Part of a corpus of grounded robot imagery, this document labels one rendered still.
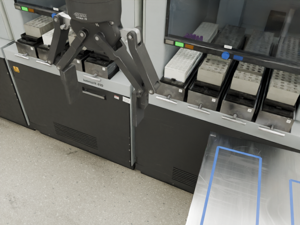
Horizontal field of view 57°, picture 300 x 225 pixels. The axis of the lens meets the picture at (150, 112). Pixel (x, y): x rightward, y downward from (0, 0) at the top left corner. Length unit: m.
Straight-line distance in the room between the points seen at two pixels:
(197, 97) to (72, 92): 0.80
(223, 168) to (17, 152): 1.61
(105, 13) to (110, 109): 1.18
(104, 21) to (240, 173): 0.68
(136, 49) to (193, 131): 1.01
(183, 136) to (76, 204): 0.80
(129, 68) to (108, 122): 1.20
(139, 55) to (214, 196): 0.56
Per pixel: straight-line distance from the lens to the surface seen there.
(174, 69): 1.25
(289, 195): 0.93
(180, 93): 1.25
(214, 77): 1.25
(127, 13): 1.30
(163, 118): 1.38
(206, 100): 1.23
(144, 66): 0.40
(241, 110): 1.22
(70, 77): 0.51
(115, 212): 1.75
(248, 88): 1.25
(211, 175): 0.89
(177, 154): 1.52
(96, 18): 0.38
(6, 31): 1.92
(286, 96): 1.25
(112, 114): 1.55
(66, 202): 1.83
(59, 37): 0.46
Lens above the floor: 1.51
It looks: 40 degrees down
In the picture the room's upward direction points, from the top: 2 degrees clockwise
